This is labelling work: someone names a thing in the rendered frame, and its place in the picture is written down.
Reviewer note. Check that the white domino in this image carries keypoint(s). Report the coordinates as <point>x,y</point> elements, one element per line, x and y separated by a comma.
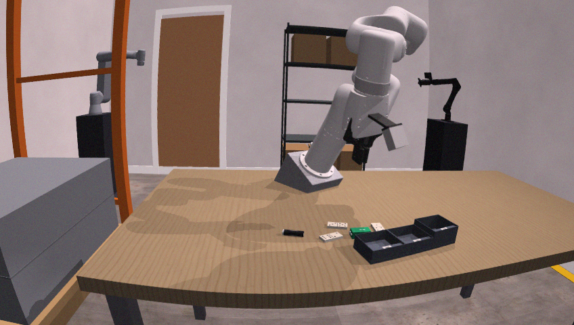
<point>335,225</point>
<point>376,226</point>
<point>330,237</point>

